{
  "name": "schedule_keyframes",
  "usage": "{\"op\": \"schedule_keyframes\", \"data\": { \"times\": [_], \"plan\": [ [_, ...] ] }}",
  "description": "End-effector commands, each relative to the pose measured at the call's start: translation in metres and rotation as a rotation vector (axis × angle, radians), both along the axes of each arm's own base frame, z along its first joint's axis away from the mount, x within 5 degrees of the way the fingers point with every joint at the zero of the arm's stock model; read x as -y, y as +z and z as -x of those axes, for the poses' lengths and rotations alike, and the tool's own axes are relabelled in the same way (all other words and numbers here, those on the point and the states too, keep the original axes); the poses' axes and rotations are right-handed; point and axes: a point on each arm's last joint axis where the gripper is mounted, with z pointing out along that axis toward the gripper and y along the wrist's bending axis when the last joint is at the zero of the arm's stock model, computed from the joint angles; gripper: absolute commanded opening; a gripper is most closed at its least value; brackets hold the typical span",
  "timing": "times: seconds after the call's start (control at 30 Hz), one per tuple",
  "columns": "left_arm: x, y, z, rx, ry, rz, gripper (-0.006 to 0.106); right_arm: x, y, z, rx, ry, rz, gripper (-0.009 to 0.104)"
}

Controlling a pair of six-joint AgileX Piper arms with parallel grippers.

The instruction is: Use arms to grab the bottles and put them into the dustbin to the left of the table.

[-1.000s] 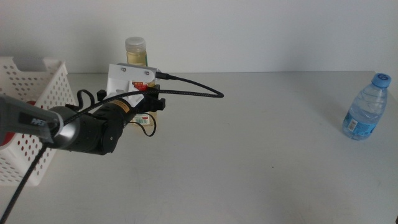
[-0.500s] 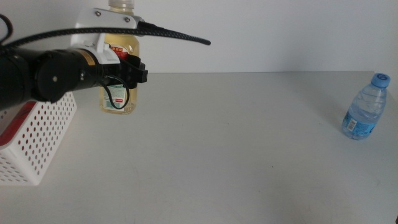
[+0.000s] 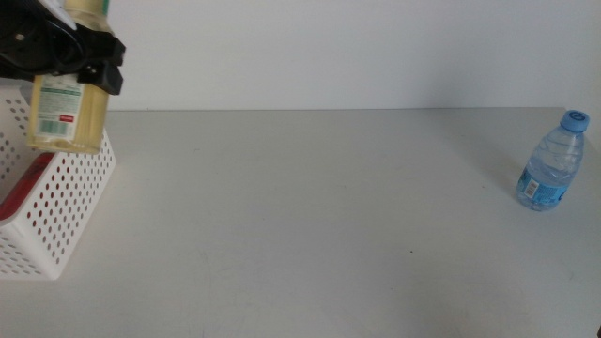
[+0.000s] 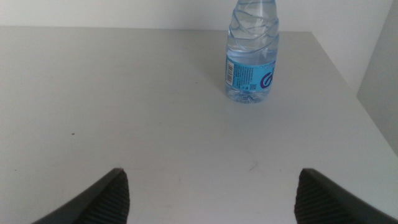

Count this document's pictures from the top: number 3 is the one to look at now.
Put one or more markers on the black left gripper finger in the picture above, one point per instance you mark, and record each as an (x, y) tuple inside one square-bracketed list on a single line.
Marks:
[(103, 77), (103, 49)]

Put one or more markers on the yellow juice bottle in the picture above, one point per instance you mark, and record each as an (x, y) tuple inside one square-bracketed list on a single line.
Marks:
[(84, 117)]

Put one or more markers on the red cola can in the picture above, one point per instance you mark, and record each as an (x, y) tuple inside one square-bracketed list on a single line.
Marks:
[(23, 188)]

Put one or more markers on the clear water bottle blue cap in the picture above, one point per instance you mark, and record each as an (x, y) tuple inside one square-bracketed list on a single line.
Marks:
[(549, 173)]

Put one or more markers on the white perforated plastic basket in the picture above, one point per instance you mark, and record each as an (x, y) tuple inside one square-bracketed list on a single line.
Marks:
[(61, 206)]

